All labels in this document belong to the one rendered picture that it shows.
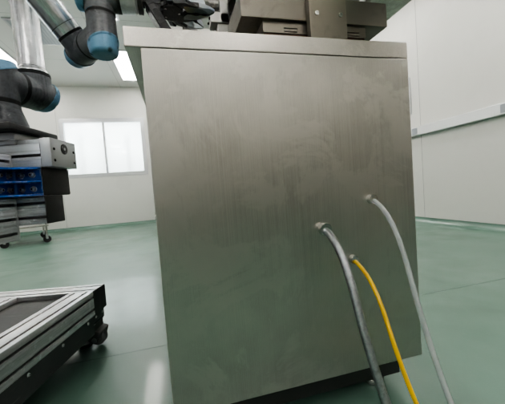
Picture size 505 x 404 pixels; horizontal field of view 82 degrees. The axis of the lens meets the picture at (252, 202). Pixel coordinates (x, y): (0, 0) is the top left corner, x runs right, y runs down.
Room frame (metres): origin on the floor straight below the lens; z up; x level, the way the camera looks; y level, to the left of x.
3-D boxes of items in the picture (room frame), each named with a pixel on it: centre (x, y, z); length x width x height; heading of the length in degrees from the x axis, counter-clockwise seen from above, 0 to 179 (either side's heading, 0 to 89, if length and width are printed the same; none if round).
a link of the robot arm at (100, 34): (0.82, 0.38, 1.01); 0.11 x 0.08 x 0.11; 51
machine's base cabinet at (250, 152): (1.89, 0.20, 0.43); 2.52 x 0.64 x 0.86; 14
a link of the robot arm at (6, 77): (0.99, 0.81, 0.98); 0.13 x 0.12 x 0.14; 169
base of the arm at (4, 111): (0.98, 0.81, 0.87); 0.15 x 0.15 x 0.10
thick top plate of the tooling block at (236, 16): (0.83, -0.18, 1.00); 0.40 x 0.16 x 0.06; 104
